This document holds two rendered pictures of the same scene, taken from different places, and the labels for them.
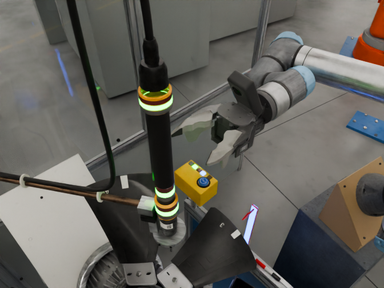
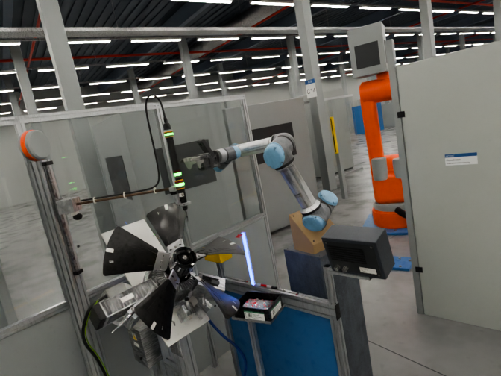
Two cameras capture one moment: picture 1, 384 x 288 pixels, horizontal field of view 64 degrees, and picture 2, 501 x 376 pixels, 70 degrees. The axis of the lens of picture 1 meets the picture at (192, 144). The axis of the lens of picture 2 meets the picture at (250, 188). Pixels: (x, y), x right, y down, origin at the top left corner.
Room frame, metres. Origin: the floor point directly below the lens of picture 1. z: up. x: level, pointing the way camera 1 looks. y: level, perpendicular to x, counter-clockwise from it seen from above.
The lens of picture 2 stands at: (-1.44, -0.24, 1.77)
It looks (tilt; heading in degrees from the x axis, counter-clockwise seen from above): 9 degrees down; 358
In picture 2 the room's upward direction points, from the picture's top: 11 degrees counter-clockwise
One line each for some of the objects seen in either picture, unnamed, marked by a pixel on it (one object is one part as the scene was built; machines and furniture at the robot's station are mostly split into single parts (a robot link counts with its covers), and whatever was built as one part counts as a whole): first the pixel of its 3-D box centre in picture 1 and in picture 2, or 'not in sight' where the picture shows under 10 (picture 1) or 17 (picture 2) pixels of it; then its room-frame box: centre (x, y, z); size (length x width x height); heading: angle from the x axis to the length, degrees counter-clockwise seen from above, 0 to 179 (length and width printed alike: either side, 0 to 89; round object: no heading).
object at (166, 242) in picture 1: (163, 219); (180, 195); (0.33, 0.06, 1.50); 0.09 x 0.07 x 0.10; 78
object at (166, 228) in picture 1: (163, 170); (175, 164); (0.32, 0.05, 1.66); 0.04 x 0.04 x 0.46
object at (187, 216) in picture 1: (190, 247); (232, 340); (0.81, 0.01, 0.39); 0.04 x 0.04 x 0.78; 43
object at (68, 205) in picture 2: not in sight; (68, 205); (0.46, 0.66, 1.55); 0.10 x 0.07 x 0.08; 78
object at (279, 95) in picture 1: (267, 102); (219, 156); (0.53, -0.16, 1.65); 0.08 x 0.05 x 0.08; 42
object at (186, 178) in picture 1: (195, 183); (217, 253); (0.79, -0.02, 1.02); 0.16 x 0.10 x 0.11; 43
